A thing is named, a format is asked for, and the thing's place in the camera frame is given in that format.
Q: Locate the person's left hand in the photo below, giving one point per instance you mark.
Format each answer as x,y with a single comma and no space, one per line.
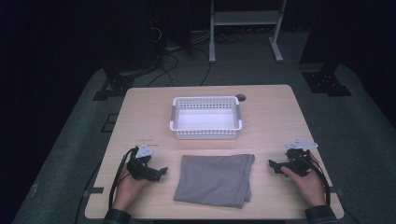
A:
127,188

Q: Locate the white metal desk frame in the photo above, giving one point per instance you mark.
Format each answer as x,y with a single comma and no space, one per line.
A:
246,18

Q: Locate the white plastic basket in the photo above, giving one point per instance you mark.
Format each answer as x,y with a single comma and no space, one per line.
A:
205,121

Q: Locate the black stand with angled legs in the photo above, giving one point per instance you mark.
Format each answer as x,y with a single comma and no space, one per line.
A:
118,82

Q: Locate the black stand with square base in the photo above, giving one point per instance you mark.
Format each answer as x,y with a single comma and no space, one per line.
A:
327,82

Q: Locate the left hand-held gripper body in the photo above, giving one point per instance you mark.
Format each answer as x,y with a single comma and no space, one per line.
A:
141,168

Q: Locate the person's right hand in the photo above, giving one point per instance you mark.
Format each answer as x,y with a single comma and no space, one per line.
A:
311,189

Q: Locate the grey cloth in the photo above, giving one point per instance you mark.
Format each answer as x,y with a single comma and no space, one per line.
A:
214,180

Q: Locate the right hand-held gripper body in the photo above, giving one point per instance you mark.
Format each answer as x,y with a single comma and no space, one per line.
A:
299,161

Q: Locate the black tape strip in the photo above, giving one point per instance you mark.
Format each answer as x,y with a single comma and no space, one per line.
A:
93,191
336,190

